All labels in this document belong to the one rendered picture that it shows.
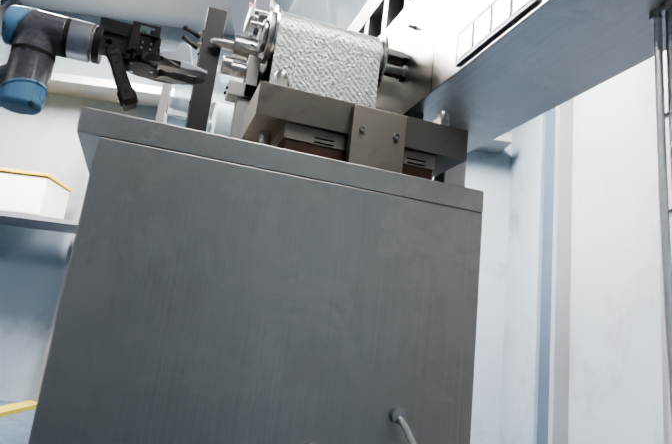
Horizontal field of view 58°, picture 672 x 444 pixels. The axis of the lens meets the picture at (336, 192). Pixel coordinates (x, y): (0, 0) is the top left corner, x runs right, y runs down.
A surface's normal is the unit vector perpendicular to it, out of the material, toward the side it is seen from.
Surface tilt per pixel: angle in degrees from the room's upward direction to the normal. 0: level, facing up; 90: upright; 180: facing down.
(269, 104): 90
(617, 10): 180
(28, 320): 90
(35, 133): 90
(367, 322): 90
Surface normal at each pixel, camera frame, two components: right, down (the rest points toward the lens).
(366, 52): 0.31, -0.21
